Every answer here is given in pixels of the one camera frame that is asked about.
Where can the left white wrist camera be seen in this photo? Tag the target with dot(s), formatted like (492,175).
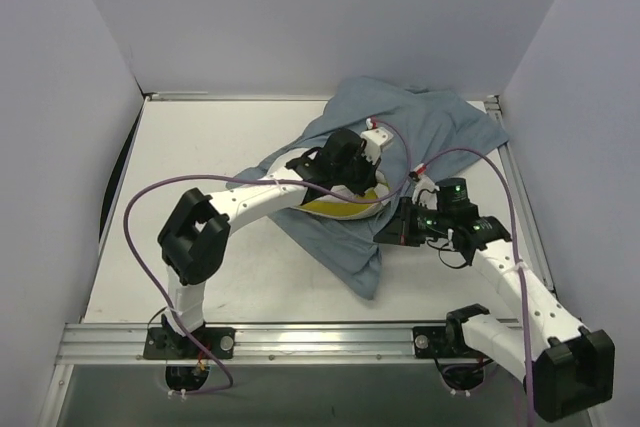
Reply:
(376,141)

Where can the front aluminium rail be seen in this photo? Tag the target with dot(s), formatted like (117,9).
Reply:
(255,344)

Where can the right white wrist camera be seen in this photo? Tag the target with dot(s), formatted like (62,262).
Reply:
(424,191)

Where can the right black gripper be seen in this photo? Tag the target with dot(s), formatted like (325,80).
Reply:
(401,223)

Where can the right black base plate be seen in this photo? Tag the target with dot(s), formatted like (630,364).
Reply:
(442,341)

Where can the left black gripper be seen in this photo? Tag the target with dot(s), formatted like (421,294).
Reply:
(361,173)

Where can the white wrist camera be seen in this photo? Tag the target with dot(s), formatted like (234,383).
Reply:
(376,141)
(424,191)

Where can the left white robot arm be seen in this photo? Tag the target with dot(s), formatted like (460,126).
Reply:
(194,238)

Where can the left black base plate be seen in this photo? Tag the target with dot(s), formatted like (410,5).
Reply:
(164,343)

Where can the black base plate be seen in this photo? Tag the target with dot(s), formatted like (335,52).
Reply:
(442,341)
(164,343)

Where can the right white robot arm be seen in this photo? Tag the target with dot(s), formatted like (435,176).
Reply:
(562,364)

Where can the blue-grey pillowcase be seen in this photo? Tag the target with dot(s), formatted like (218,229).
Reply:
(401,128)

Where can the back aluminium rail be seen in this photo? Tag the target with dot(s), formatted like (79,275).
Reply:
(178,96)

